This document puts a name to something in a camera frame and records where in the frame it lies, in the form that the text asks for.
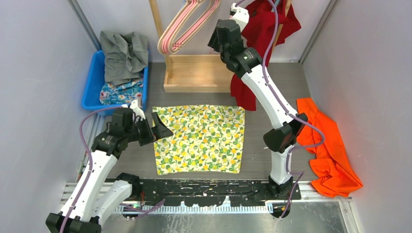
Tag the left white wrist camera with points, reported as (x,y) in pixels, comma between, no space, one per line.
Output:
(134,105)

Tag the slotted cable duct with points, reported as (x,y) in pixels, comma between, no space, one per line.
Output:
(223,209)

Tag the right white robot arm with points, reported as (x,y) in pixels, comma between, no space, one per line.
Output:
(287,124)

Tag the grey-blue hanger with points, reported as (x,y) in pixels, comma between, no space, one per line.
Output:
(276,3)

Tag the yellow floral garment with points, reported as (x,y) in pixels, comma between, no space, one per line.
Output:
(206,138)

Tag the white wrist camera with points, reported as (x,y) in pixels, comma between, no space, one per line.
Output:
(134,105)
(239,15)

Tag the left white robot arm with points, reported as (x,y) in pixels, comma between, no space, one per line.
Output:
(85,211)

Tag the beige hanger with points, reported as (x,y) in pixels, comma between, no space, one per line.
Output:
(169,41)

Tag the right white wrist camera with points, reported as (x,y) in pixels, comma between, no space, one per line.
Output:
(239,15)

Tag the grey garment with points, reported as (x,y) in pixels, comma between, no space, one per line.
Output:
(125,56)

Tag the wooden clothes rack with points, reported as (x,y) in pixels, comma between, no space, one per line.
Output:
(190,65)

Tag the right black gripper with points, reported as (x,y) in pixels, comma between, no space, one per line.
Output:
(213,42)

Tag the blue floral garment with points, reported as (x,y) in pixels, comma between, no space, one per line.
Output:
(125,93)

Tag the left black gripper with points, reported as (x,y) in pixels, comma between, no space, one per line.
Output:
(159,131)

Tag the orange garment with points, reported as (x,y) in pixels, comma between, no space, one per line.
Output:
(331,165)

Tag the pink hanger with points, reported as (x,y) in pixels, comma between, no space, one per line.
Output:
(183,35)

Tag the red skirt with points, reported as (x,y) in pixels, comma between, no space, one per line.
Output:
(258,34)

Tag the blue plastic bin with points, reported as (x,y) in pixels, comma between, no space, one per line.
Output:
(95,81)

